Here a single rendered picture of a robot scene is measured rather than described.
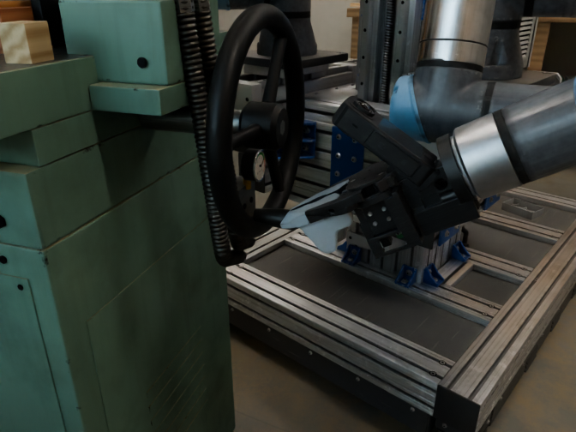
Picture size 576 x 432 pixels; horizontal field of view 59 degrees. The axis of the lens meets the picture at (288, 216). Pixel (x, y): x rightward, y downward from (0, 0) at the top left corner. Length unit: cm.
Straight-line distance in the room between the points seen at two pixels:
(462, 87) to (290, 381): 102
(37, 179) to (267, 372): 101
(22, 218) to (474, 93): 51
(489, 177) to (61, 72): 45
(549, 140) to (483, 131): 5
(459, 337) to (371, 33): 74
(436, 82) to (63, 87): 41
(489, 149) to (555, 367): 122
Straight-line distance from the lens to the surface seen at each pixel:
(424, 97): 60
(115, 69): 64
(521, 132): 49
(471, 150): 50
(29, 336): 70
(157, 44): 60
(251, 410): 137
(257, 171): 96
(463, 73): 60
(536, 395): 154
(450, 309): 138
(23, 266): 65
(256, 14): 60
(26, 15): 73
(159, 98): 59
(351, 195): 51
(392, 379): 120
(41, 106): 59
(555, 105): 50
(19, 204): 60
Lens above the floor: 97
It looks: 25 degrees down
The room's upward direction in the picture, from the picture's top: straight up
